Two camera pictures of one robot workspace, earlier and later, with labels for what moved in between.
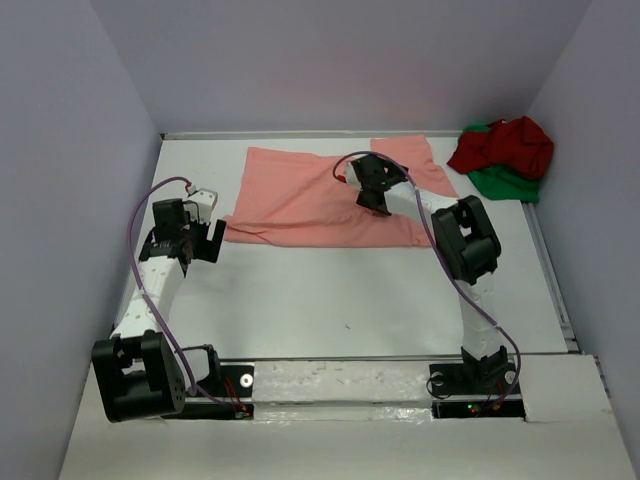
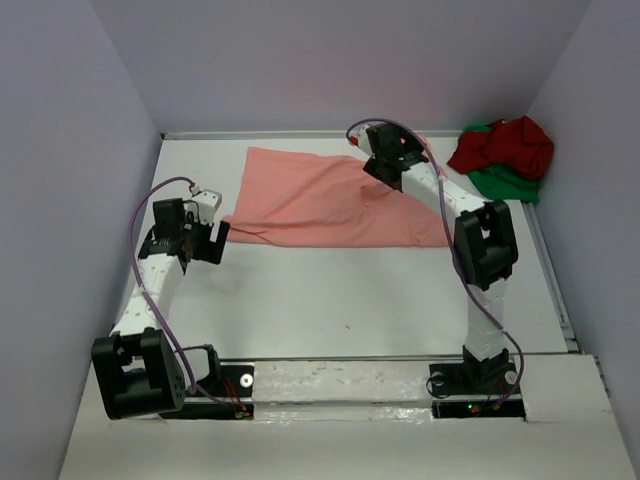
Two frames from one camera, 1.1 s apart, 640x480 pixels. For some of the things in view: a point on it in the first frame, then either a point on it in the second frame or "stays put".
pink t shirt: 302,197 stays put
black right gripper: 361,200 → 370,166
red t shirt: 519,143 stays put
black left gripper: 199,251 stays put
